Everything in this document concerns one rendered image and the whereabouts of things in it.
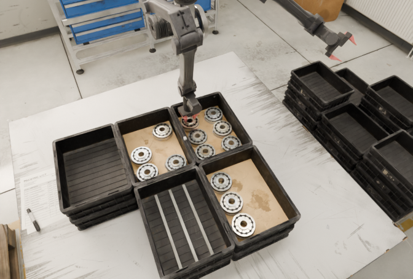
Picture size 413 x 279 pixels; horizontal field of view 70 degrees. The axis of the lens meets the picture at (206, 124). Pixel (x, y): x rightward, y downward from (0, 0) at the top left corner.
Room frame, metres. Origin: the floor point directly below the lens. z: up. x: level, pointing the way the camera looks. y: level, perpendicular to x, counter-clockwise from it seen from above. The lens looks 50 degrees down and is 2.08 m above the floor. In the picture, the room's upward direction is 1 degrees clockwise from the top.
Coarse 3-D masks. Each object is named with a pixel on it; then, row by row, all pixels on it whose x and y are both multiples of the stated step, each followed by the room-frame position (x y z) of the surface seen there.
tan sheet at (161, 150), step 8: (144, 128) 1.00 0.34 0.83; (152, 128) 1.00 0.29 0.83; (128, 136) 0.94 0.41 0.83; (136, 136) 0.94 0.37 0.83; (144, 136) 0.94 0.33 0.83; (152, 136) 0.95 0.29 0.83; (128, 144) 0.89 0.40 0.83; (136, 144) 0.89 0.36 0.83; (144, 144) 0.89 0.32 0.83; (152, 144) 0.89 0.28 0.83; (160, 144) 0.89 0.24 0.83; (168, 144) 0.89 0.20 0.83; (176, 144) 0.90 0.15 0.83; (128, 152) 0.84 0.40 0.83; (152, 152) 0.84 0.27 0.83; (160, 152) 0.84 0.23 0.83; (168, 152) 0.84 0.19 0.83; (176, 152) 0.84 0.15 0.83; (152, 160) 0.79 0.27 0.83; (160, 160) 0.80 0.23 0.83; (136, 168) 0.75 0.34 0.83; (160, 168) 0.75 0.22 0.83; (136, 176) 0.70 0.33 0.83
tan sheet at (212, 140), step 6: (204, 120) 1.06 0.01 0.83; (204, 126) 1.02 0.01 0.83; (210, 126) 1.02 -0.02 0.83; (186, 132) 0.98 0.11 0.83; (210, 132) 0.98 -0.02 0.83; (210, 138) 0.94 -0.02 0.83; (216, 138) 0.94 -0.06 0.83; (210, 144) 0.90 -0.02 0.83; (216, 144) 0.90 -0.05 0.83; (216, 150) 0.86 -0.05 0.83
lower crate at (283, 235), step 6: (282, 234) 0.44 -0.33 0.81; (288, 234) 0.48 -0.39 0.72; (270, 240) 0.42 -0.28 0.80; (276, 240) 0.45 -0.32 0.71; (258, 246) 0.41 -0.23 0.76; (264, 246) 0.42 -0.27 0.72; (246, 252) 0.38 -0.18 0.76; (252, 252) 0.40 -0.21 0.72; (234, 258) 0.37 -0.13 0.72; (240, 258) 0.37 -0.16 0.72
